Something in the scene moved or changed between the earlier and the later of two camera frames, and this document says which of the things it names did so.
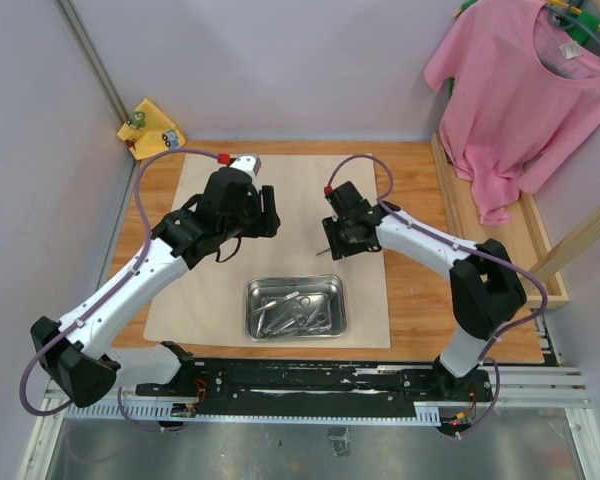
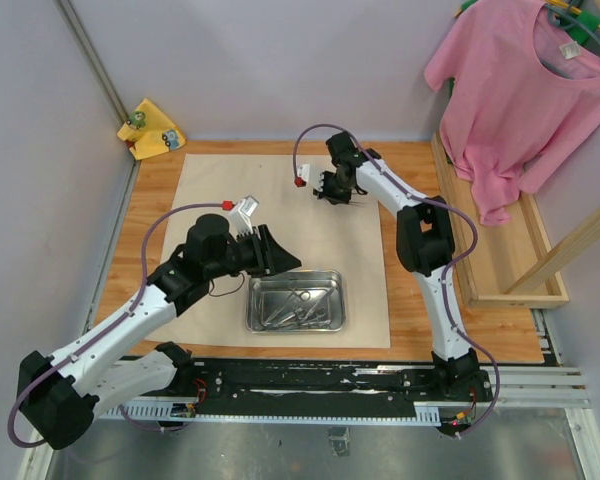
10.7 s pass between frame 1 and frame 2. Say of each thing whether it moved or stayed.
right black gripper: moved
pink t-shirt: stayed
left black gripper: moved
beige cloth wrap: stayed
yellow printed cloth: stayed
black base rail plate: stayed
